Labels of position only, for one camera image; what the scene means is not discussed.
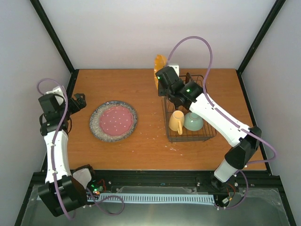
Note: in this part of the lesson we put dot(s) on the yellow mug white inside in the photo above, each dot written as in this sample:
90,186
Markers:
176,122

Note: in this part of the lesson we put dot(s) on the speckled grey large plate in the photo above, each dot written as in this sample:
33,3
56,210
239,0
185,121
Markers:
94,121

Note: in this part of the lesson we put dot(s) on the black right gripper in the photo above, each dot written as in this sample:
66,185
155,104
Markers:
161,92

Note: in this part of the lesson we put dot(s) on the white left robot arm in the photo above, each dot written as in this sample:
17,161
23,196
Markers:
63,190

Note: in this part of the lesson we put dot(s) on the dark wire dish rack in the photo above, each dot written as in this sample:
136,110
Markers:
206,133

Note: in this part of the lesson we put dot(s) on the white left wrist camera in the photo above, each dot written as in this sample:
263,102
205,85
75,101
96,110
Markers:
56,91

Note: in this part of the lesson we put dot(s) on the orange white dotted plate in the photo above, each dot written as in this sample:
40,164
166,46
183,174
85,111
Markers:
159,62

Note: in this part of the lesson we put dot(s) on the pink white dotted plate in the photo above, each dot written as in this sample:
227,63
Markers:
116,121

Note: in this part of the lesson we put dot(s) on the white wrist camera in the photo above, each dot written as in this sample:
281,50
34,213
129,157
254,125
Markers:
176,68
56,91

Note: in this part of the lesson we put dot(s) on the light blue slotted cable duct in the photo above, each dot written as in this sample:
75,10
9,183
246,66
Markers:
203,199

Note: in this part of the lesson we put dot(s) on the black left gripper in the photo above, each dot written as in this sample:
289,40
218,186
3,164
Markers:
82,103

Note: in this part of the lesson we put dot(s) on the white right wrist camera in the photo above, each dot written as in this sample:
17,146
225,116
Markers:
176,68

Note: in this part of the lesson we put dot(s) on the light green ceramic bowl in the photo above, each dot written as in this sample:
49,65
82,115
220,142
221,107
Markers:
193,122

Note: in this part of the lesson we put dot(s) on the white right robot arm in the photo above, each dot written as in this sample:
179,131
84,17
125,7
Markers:
190,95

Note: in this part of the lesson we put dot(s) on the black aluminium frame rail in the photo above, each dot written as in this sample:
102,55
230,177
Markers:
203,181

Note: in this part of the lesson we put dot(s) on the brown rimmed beige plate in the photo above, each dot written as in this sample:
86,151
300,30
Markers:
188,78

